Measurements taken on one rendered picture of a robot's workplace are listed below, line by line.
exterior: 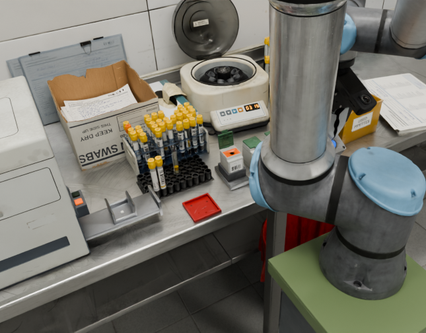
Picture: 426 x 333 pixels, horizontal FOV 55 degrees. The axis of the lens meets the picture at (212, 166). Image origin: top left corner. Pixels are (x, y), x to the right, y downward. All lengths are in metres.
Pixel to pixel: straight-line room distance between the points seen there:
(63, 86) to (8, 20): 0.22
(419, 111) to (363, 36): 0.59
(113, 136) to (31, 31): 0.41
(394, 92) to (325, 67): 0.93
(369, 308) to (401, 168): 0.24
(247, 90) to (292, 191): 0.59
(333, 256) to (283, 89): 0.34
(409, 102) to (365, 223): 0.76
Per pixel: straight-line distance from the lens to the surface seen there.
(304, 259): 0.81
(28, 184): 0.77
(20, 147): 0.73
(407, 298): 0.80
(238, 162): 0.97
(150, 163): 0.92
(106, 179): 1.08
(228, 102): 1.18
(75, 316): 1.59
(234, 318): 1.79
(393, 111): 1.32
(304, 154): 0.60
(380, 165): 0.67
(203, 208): 0.94
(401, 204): 0.65
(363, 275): 0.75
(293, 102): 0.53
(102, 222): 0.91
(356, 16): 0.79
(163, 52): 1.45
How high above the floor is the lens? 1.53
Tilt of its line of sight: 38 degrees down
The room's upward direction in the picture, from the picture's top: 4 degrees counter-clockwise
